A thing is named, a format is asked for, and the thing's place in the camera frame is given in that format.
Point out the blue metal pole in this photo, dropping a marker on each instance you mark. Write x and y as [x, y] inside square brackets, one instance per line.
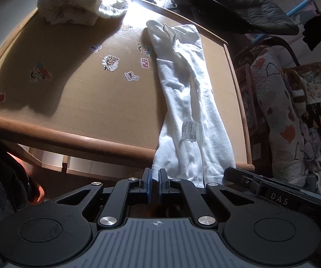
[299, 7]

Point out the white garment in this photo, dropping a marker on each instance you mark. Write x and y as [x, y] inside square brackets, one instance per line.
[182, 97]

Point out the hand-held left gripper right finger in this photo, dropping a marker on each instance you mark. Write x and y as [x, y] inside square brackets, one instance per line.
[160, 185]

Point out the brown and white plush toy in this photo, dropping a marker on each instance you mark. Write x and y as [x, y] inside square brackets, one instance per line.
[298, 95]

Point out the black hanging garment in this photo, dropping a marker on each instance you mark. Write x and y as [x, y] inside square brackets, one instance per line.
[315, 30]

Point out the pale lilac cloth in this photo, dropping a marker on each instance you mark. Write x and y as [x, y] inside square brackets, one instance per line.
[312, 150]

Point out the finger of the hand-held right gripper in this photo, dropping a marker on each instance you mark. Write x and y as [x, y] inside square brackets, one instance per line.
[238, 177]

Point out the wooden table with stickers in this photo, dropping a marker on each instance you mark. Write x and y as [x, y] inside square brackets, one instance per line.
[110, 62]

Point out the crumpled printed white cloth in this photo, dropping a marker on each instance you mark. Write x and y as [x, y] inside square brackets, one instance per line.
[65, 5]

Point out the heart-patterned quilt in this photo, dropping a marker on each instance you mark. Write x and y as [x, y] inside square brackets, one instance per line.
[277, 111]

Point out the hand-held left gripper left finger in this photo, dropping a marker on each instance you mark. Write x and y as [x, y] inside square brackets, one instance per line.
[148, 184]

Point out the black folding lounge chair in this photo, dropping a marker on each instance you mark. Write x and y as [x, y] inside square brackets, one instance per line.
[246, 11]

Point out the dark bentwood chair frame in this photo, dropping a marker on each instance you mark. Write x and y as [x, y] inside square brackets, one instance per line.
[277, 39]

